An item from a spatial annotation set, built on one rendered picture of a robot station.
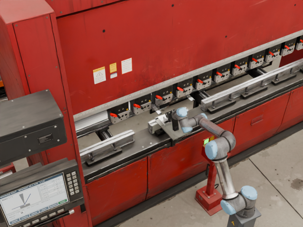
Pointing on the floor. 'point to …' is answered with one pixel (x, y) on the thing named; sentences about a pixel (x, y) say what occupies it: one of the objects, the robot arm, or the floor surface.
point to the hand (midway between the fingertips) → (167, 122)
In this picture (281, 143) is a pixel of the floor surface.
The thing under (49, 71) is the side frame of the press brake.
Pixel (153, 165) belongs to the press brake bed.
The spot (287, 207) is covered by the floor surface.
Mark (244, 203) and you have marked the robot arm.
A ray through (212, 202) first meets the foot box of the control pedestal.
